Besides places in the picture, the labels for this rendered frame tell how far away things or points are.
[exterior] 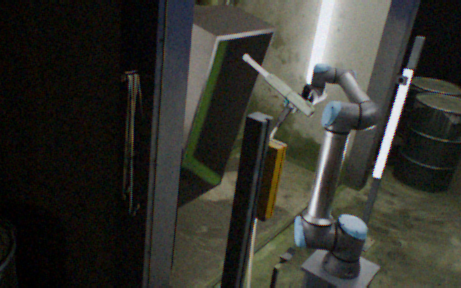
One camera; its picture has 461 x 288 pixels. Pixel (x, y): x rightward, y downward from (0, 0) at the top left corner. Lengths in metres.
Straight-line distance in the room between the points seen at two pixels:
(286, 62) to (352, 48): 0.69
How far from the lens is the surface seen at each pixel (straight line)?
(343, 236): 2.28
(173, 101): 1.72
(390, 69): 4.22
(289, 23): 4.58
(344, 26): 4.33
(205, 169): 3.34
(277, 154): 1.33
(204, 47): 2.34
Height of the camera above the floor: 2.09
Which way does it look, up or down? 25 degrees down
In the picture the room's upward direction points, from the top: 8 degrees clockwise
